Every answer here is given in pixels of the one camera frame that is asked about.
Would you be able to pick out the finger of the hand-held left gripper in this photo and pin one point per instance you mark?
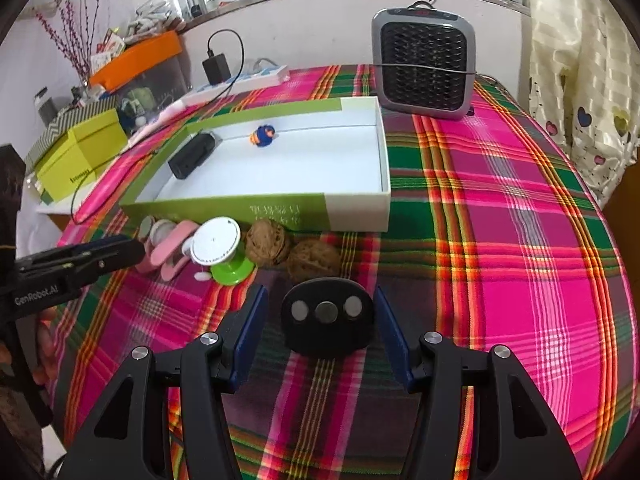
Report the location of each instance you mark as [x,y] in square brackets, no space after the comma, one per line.
[110,252]

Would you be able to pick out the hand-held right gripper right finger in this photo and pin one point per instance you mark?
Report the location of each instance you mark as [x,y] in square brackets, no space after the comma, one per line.
[395,335]

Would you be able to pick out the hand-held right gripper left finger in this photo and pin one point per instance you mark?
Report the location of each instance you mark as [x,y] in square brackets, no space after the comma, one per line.
[250,330]

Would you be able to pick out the white round container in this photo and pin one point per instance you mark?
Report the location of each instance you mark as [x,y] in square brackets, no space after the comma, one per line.
[162,232]

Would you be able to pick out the black oval device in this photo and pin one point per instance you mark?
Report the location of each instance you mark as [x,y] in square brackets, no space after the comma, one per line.
[327,332]

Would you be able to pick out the white and green wind-up toy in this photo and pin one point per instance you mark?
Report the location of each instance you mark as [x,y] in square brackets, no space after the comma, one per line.
[216,242]

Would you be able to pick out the green and white cardboard box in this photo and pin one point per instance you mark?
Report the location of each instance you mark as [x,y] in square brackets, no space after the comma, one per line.
[300,170]

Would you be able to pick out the person's left hand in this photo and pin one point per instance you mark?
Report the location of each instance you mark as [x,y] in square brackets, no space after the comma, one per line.
[44,360]

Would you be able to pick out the yellow-green box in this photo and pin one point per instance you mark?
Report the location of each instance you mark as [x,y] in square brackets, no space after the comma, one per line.
[80,155]

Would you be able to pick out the black rectangular device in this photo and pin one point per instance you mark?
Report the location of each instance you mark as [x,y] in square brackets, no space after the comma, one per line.
[191,156]

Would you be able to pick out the grey striped box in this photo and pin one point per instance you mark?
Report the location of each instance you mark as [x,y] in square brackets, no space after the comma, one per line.
[65,125]

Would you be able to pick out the white and pink tube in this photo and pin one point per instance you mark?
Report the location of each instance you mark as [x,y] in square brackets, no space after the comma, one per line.
[160,119]

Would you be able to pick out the glass jar with black lid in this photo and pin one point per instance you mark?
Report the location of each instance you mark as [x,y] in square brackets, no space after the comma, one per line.
[45,104]

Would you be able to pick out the plaid tablecloth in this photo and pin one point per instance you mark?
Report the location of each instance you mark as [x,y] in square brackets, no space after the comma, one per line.
[500,210]

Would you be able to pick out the blue and orange toy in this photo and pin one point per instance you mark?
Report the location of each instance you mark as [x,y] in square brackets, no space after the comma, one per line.
[262,136]

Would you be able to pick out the storage bin with orange lid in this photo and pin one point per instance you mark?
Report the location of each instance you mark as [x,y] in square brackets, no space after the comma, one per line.
[135,60]

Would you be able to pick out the colourful paper packet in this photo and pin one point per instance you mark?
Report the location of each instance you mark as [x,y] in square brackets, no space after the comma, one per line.
[107,47]

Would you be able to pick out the black charger adapter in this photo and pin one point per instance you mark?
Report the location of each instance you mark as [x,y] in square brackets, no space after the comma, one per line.
[216,69]

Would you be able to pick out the white power strip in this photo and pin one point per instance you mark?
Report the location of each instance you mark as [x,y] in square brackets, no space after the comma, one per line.
[240,82]

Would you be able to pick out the pink flower branches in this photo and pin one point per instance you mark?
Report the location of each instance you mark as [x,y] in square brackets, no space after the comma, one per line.
[70,35]

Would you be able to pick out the white plastic bags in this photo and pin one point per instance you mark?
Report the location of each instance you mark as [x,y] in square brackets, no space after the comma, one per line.
[155,10]

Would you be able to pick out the grey fan heater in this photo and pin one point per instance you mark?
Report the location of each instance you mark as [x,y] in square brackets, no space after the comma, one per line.
[422,60]

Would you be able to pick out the cream patterned curtain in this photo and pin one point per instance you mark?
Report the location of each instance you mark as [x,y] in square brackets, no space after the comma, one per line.
[580,60]

